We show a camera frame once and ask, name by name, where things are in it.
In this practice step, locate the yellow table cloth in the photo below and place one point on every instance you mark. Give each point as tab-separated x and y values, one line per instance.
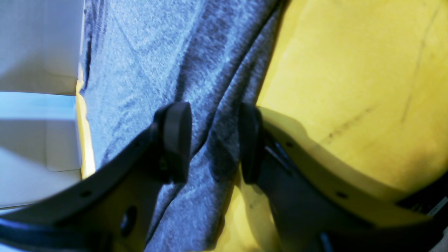
366	82

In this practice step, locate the grey long-sleeve T-shirt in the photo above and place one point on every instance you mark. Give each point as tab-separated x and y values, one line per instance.
198	60

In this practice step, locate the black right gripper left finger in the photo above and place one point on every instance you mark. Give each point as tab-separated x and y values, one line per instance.
110	211

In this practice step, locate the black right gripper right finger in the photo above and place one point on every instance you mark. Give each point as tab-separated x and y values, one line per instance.
315	210

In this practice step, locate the white cardboard box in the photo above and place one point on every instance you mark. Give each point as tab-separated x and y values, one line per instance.
40	44

